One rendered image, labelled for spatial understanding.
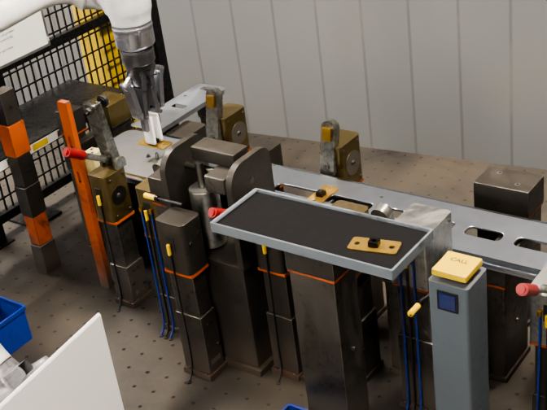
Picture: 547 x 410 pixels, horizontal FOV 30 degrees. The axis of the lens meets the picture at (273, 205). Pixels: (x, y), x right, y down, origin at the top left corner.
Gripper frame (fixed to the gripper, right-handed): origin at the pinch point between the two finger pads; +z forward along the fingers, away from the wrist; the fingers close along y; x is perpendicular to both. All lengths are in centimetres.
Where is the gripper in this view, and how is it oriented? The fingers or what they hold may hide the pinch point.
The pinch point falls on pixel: (151, 128)
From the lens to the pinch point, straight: 241.6
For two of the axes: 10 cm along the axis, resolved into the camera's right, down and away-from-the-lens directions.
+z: 1.2, 8.7, 4.8
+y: -5.7, 4.6, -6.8
